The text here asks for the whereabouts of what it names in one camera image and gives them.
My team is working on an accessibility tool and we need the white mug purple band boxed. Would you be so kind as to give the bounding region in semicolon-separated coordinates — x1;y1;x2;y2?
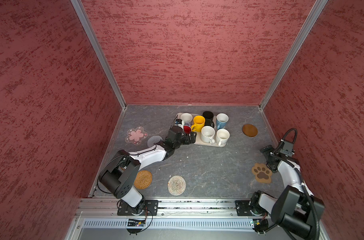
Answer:
180;113;194;127

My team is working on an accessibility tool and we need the pink flower coaster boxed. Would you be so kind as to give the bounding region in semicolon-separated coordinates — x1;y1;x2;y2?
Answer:
125;126;148;145

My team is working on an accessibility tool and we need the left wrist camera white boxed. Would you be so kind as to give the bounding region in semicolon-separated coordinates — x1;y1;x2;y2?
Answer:
175;119;185;130

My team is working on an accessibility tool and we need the beige serving tray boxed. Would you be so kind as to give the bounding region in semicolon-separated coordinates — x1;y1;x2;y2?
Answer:
176;113;222;148

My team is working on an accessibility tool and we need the black mug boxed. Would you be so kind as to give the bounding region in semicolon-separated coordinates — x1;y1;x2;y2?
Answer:
202;111;215;128

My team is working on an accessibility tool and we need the brown paw coaster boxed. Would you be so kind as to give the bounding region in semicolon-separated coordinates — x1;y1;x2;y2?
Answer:
252;163;273;184

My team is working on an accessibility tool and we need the brown woven rattan coaster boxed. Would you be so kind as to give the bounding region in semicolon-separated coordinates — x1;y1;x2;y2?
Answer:
134;170;153;190

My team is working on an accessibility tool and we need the aluminium mounting rail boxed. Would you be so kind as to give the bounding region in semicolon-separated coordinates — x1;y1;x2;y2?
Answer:
76;198;270;219

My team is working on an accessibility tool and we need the brown round wooden coaster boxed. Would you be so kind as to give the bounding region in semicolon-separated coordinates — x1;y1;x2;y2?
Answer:
242;124;258;138

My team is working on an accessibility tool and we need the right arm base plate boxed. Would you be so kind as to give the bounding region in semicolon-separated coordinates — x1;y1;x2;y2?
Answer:
235;200;261;217

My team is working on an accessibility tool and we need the yellow mug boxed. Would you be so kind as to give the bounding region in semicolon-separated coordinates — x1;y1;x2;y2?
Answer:
191;115;206;133

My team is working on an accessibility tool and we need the beige woven spiral coaster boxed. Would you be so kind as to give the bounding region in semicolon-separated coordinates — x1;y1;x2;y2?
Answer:
168;176;186;196

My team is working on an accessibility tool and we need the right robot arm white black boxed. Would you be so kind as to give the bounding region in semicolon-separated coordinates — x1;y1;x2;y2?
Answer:
249;145;325;240

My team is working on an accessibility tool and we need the white mug right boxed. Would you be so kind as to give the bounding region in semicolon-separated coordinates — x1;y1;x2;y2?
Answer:
216;129;230;147

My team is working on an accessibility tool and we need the white mug red inside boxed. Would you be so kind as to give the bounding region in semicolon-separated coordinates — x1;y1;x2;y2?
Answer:
184;125;192;135

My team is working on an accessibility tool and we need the grey round coaster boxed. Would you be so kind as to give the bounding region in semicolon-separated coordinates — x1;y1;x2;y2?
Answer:
147;136;163;148

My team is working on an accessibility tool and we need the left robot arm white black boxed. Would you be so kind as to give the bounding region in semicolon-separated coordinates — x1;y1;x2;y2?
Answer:
98;126;197;215

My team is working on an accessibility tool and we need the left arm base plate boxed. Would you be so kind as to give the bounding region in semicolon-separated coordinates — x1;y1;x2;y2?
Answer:
117;200;159;217

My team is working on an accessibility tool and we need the light blue mug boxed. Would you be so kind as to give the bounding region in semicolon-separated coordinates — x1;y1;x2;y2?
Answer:
216;113;229;130

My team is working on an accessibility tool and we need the white mug centre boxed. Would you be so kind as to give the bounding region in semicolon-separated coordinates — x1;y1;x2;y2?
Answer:
201;126;216;145

